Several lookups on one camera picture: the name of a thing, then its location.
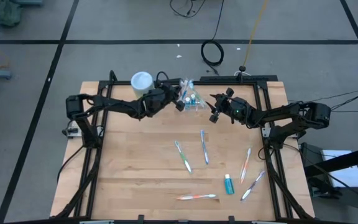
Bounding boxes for purple toothbrush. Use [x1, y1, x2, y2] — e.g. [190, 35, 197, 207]
[240, 169, 266, 202]

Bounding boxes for clear acrylic organizer box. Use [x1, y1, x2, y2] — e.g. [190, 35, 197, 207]
[178, 79, 207, 111]

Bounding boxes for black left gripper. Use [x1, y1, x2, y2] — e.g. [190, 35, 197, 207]
[141, 81, 186, 118]

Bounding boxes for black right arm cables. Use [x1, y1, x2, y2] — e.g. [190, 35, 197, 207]
[287, 86, 358, 113]

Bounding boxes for black side stand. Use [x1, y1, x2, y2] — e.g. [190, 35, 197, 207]
[300, 141, 358, 224]

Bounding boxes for white box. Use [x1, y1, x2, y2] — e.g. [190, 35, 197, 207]
[320, 149, 358, 188]

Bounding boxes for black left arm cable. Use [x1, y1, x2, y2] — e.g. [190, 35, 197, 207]
[57, 144, 85, 184]

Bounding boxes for green toothbrush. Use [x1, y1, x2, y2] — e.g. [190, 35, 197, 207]
[194, 91, 206, 108]
[174, 139, 193, 174]

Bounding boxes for black coiled floor cable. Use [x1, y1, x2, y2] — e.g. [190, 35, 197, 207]
[200, 39, 225, 75]

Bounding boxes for green bag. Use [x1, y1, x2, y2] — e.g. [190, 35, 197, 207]
[0, 0, 23, 27]

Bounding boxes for dark blue floor cable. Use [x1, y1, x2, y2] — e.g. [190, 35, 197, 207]
[211, 0, 225, 43]

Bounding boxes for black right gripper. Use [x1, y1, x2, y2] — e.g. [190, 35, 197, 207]
[206, 87, 256, 125]

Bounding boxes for black aluminium table frame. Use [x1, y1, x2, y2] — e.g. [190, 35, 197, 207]
[54, 74, 315, 224]

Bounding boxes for green white disinfecting wipes canister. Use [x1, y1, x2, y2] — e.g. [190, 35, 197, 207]
[130, 71, 155, 100]

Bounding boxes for yellow hanging cable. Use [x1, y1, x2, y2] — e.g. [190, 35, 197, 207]
[239, 0, 269, 72]

